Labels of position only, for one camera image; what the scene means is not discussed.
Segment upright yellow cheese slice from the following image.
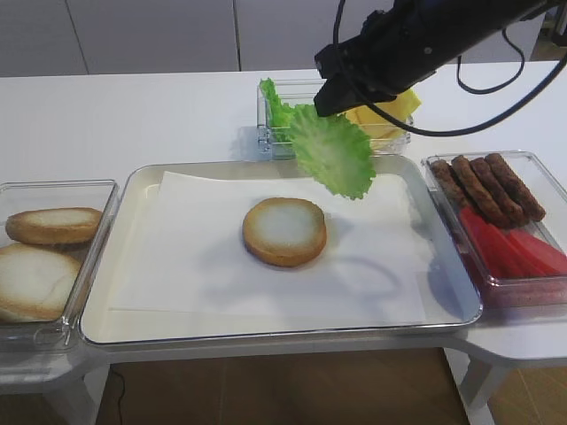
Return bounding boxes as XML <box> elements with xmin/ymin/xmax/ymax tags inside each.
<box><xmin>376</xmin><ymin>89</ymin><xmax>421</xmax><ymax>121</ymax></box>

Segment brown meat patty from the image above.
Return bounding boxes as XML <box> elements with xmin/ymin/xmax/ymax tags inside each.
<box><xmin>485</xmin><ymin>153</ymin><xmax>546</xmax><ymax>221</ymax></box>
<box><xmin>451</xmin><ymin>155</ymin><xmax>511</xmax><ymax>228</ymax></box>
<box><xmin>470</xmin><ymin>158</ymin><xmax>528</xmax><ymax>227</ymax></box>
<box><xmin>431</xmin><ymin>160</ymin><xmax>471</xmax><ymax>209</ymax></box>

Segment black cable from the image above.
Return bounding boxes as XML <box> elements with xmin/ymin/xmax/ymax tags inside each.
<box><xmin>331</xmin><ymin>0</ymin><xmax>567</xmax><ymax>136</ymax></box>

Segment upper bun half in container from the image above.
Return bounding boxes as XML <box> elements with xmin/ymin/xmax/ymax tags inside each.
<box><xmin>4</xmin><ymin>207</ymin><xmax>102</xmax><ymax>245</ymax></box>

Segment front bun half in container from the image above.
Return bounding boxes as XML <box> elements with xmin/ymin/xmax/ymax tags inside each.
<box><xmin>1</xmin><ymin>243</ymin><xmax>81</xmax><ymax>322</ymax></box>

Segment white paper sheet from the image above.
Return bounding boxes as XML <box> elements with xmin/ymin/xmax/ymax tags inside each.
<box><xmin>113</xmin><ymin>172</ymin><xmax>444</xmax><ymax>328</ymax></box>

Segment clear patty tomato container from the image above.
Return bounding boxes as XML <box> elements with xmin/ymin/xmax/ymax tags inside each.
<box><xmin>423</xmin><ymin>151</ymin><xmax>566</xmax><ymax>307</ymax></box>

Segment green lettuce leaf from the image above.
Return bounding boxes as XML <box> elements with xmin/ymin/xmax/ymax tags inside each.
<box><xmin>289</xmin><ymin>104</ymin><xmax>376</xmax><ymax>200</ymax></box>
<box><xmin>260</xmin><ymin>78</ymin><xmax>294</xmax><ymax>143</ymax></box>

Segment bun half in container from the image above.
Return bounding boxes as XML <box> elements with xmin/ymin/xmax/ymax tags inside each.
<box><xmin>4</xmin><ymin>207</ymin><xmax>102</xmax><ymax>245</ymax></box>
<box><xmin>1</xmin><ymin>243</ymin><xmax>81</xmax><ymax>322</ymax></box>

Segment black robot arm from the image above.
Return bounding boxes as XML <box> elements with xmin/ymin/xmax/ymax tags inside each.
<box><xmin>315</xmin><ymin>0</ymin><xmax>555</xmax><ymax>117</ymax></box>

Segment clear lettuce cheese container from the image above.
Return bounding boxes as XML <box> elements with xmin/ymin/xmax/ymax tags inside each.
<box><xmin>256</xmin><ymin>78</ymin><xmax>415</xmax><ymax>159</ymax></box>

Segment white metal tray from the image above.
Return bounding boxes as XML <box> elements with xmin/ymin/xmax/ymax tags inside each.
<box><xmin>81</xmin><ymin>155</ymin><xmax>483</xmax><ymax>344</ymax></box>

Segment red tomato slices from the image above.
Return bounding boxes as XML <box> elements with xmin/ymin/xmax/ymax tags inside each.
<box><xmin>459</xmin><ymin>207</ymin><xmax>566</xmax><ymax>279</ymax></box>

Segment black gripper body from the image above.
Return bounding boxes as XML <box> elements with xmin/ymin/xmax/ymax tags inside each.
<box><xmin>315</xmin><ymin>8</ymin><xmax>442</xmax><ymax>117</ymax></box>

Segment flat yellow cheese slices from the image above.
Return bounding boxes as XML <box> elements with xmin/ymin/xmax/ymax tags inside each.
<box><xmin>345</xmin><ymin>106</ymin><xmax>411</xmax><ymax>154</ymax></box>

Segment clear bun container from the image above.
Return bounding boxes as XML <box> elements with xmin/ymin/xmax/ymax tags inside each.
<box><xmin>1</xmin><ymin>180</ymin><xmax>119</xmax><ymax>352</ymax></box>

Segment bun half on tray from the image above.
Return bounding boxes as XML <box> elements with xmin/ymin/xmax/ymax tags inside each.
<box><xmin>242</xmin><ymin>197</ymin><xmax>327</xmax><ymax>267</ymax></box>

